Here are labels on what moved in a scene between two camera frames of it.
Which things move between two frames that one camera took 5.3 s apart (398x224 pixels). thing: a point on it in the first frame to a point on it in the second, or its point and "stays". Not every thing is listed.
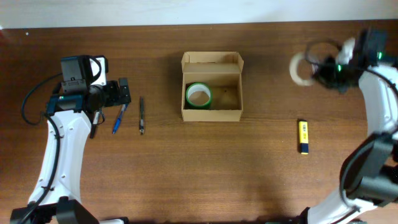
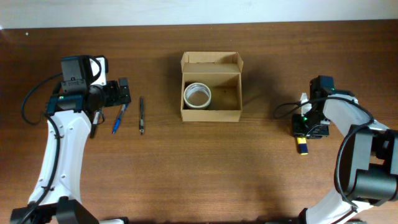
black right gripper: [325, 73] to [311, 130]
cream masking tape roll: [293, 68] to [197, 96]
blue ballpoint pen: [124, 107] stays
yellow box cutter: [303, 136] stays
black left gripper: [123, 92] stays
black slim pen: [142, 112] stays
